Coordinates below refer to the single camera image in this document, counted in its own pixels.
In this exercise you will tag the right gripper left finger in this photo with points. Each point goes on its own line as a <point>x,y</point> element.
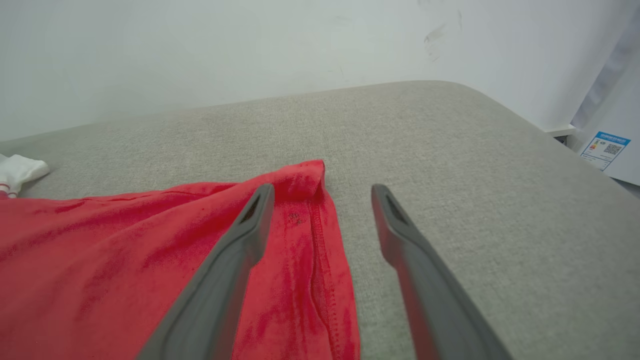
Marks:
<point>220,290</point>

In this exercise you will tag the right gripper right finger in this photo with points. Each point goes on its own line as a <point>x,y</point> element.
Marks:
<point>430,295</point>

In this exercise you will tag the red shirt with white sleeves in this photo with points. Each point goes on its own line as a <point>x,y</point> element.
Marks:
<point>100,270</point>

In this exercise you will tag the blue energy label sticker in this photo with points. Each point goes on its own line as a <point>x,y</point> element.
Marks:
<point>605,150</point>

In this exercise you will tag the white appliance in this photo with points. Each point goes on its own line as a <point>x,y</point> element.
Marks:
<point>620,100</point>

